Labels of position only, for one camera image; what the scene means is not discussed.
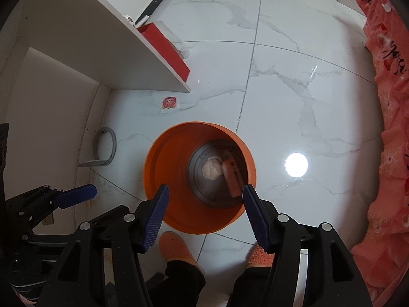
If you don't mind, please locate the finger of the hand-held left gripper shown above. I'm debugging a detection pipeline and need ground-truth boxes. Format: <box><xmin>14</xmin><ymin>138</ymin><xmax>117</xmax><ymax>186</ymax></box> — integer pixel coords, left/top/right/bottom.
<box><xmin>6</xmin><ymin>184</ymin><xmax>97</xmax><ymax>231</ymax></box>

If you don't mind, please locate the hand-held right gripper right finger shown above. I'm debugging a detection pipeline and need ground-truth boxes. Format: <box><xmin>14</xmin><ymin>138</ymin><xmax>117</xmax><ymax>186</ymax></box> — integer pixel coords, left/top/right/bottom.
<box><xmin>242</xmin><ymin>184</ymin><xmax>374</xmax><ymax>307</ymax></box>

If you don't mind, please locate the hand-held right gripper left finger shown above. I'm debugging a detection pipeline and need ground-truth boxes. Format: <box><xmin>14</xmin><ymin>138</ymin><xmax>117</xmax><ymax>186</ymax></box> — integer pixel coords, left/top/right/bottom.
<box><xmin>38</xmin><ymin>184</ymin><xmax>169</xmax><ymax>307</ymax></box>

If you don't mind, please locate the orange trash bin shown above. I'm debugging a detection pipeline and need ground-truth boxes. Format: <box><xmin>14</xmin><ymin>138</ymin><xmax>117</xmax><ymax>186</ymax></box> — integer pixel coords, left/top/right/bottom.
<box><xmin>143</xmin><ymin>122</ymin><xmax>256</xmax><ymax>235</ymax></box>

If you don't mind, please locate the red snack packet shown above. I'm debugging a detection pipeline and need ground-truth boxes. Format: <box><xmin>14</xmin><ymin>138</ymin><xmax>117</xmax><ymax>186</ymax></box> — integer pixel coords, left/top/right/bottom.
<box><xmin>221</xmin><ymin>158</ymin><xmax>244</xmax><ymax>199</ymax></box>

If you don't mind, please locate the white paper ball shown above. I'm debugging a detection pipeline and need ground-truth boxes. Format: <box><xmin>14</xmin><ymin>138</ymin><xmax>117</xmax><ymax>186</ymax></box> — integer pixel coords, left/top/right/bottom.
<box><xmin>201</xmin><ymin>156</ymin><xmax>223</xmax><ymax>181</ymax></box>

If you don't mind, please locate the person's left orange slipper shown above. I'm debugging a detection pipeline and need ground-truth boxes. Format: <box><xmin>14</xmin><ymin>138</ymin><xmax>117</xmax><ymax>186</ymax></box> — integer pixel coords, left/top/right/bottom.
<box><xmin>159</xmin><ymin>231</ymin><xmax>205</xmax><ymax>274</ymax></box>

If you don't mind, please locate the person's orange slipper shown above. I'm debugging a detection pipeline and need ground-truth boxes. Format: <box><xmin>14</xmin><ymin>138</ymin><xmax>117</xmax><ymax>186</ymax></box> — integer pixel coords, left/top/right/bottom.
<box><xmin>247</xmin><ymin>245</ymin><xmax>275</xmax><ymax>267</ymax></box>
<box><xmin>159</xmin><ymin>231</ymin><xmax>205</xmax><ymax>274</ymax></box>

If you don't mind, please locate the person's right orange slipper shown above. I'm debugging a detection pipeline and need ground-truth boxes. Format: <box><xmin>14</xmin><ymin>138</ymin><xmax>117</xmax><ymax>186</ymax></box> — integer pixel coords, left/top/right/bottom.
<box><xmin>247</xmin><ymin>245</ymin><xmax>275</xmax><ymax>267</ymax></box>

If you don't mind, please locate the person's right leg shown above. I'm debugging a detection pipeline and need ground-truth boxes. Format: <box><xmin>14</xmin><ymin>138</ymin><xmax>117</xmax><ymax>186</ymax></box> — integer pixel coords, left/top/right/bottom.
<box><xmin>225</xmin><ymin>266</ymin><xmax>278</xmax><ymax>307</ymax></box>

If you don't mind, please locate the person's leg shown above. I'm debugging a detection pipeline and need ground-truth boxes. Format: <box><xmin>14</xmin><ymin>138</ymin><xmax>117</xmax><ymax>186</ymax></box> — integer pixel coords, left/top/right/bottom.
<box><xmin>225</xmin><ymin>266</ymin><xmax>278</xmax><ymax>307</ymax></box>
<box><xmin>145</xmin><ymin>260</ymin><xmax>206</xmax><ymax>307</ymax></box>

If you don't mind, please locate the person's left leg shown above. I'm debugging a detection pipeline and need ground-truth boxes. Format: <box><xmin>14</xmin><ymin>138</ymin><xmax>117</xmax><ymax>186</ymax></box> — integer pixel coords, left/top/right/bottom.
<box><xmin>145</xmin><ymin>260</ymin><xmax>206</xmax><ymax>307</ymax></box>

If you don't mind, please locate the pink cartoon sticker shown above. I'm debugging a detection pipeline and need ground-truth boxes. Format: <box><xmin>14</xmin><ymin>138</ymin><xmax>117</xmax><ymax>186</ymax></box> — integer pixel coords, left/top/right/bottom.
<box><xmin>161</xmin><ymin>96</ymin><xmax>179</xmax><ymax>110</ymax></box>

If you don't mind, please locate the pink printed blanket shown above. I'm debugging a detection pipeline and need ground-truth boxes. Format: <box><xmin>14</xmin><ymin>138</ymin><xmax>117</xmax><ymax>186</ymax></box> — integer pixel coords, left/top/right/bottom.
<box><xmin>350</xmin><ymin>0</ymin><xmax>409</xmax><ymax>307</ymax></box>

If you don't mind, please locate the red box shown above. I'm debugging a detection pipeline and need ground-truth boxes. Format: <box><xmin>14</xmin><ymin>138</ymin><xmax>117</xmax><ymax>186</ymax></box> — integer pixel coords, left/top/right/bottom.
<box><xmin>136</xmin><ymin>22</ymin><xmax>191</xmax><ymax>84</ymax></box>

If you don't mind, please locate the white desk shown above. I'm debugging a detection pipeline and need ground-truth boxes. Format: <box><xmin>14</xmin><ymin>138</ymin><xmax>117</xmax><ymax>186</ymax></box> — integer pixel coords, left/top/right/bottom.
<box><xmin>0</xmin><ymin>0</ymin><xmax>191</xmax><ymax>94</ymax></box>

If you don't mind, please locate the grey hose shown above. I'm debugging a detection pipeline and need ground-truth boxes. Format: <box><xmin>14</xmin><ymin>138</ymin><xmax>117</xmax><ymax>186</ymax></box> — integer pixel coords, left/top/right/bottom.
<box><xmin>77</xmin><ymin>127</ymin><xmax>117</xmax><ymax>168</ymax></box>

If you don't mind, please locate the white cable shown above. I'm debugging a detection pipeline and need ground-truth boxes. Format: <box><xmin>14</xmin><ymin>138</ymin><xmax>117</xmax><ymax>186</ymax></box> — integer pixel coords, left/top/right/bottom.
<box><xmin>123</xmin><ymin>14</ymin><xmax>151</xmax><ymax>28</ymax></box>

